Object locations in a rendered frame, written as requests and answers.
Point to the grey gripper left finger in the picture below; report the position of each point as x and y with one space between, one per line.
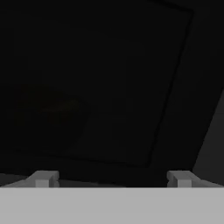
42 178

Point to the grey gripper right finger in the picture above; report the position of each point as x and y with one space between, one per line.
181 179

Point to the black microwave door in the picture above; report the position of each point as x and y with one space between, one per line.
116 73

